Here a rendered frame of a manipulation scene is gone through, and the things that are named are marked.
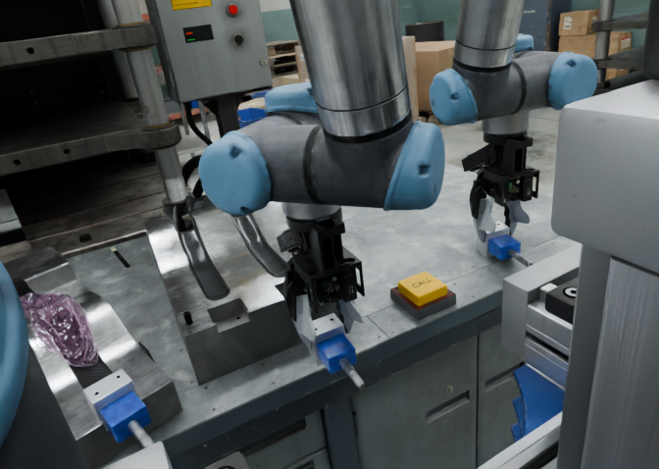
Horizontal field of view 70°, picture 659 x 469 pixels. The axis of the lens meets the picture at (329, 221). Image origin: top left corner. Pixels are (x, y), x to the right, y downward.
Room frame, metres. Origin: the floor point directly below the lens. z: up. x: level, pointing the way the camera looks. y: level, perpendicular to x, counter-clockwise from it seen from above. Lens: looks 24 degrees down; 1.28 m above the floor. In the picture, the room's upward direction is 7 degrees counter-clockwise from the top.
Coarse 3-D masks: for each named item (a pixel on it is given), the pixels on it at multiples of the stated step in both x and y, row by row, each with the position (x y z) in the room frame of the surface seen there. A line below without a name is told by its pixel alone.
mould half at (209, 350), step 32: (160, 224) 0.85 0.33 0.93; (224, 224) 0.85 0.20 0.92; (160, 256) 0.78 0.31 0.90; (224, 256) 0.78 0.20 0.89; (288, 256) 0.74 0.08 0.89; (192, 288) 0.67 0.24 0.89; (256, 288) 0.64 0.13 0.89; (192, 320) 0.58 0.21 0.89; (256, 320) 0.58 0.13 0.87; (288, 320) 0.60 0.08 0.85; (192, 352) 0.54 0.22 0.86; (224, 352) 0.56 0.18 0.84; (256, 352) 0.58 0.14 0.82
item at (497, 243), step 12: (504, 228) 0.80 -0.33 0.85; (480, 240) 0.81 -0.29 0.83; (492, 240) 0.78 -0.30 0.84; (504, 240) 0.78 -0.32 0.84; (516, 240) 0.77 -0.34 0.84; (480, 252) 0.81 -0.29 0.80; (492, 252) 0.78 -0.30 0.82; (504, 252) 0.76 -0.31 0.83; (516, 252) 0.74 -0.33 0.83; (528, 264) 0.70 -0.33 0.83
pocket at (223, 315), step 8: (224, 304) 0.61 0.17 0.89; (232, 304) 0.62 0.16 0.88; (240, 304) 0.62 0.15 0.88; (208, 312) 0.60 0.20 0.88; (216, 312) 0.61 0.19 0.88; (224, 312) 0.61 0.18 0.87; (232, 312) 0.62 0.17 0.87; (240, 312) 0.62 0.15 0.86; (216, 320) 0.60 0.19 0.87; (224, 320) 0.61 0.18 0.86; (232, 320) 0.60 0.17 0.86; (240, 320) 0.60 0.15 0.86; (248, 320) 0.58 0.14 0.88; (224, 328) 0.57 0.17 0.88
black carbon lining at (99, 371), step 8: (16, 280) 0.74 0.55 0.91; (24, 280) 0.74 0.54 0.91; (16, 288) 0.73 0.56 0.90; (24, 288) 0.74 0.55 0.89; (72, 368) 0.54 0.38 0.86; (80, 368) 0.54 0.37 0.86; (88, 368) 0.55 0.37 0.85; (96, 368) 0.55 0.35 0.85; (104, 368) 0.54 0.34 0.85; (80, 376) 0.53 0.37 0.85; (88, 376) 0.53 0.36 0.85; (96, 376) 0.53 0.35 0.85; (104, 376) 0.53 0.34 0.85; (80, 384) 0.51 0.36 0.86; (88, 384) 0.52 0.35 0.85
